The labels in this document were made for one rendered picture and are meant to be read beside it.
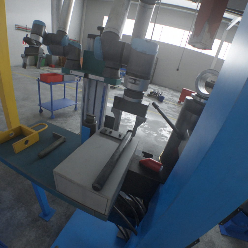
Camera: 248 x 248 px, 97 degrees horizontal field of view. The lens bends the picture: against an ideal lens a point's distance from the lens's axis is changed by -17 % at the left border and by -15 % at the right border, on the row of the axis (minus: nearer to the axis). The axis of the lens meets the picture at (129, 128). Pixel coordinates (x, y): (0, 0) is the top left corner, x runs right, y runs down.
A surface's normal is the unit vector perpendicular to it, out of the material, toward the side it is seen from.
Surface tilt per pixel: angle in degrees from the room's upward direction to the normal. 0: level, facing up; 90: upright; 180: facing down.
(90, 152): 0
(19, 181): 0
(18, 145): 90
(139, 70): 91
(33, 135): 90
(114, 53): 102
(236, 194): 90
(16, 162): 0
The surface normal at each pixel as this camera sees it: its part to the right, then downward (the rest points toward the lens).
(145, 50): 0.06, 0.47
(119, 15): 0.44, -0.12
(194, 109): -0.73, 0.18
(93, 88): -0.27, 0.41
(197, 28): -0.93, -0.03
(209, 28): 0.30, 0.51
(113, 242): 0.22, -0.86
